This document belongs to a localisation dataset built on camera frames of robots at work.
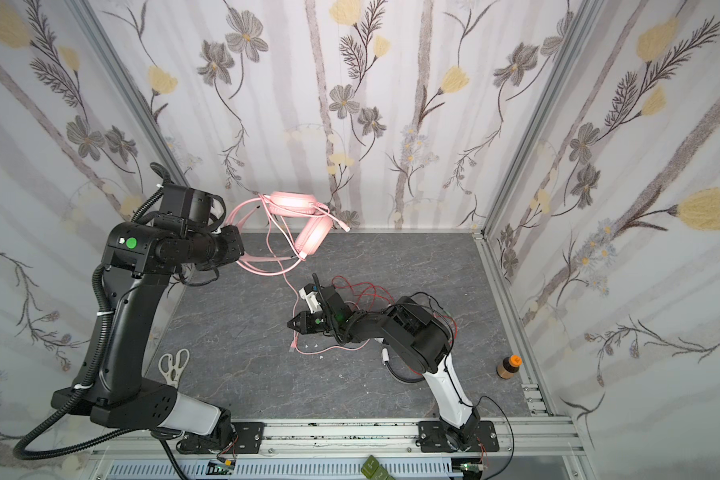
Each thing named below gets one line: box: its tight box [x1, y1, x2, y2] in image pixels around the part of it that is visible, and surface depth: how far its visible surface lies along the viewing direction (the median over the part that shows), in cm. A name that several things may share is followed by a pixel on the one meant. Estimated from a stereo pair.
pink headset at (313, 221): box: [225, 191, 334, 277], surface depth 61 cm
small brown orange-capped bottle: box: [496, 354, 523, 379], surface depth 82 cm
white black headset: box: [381, 347, 425, 383], surface depth 84 cm
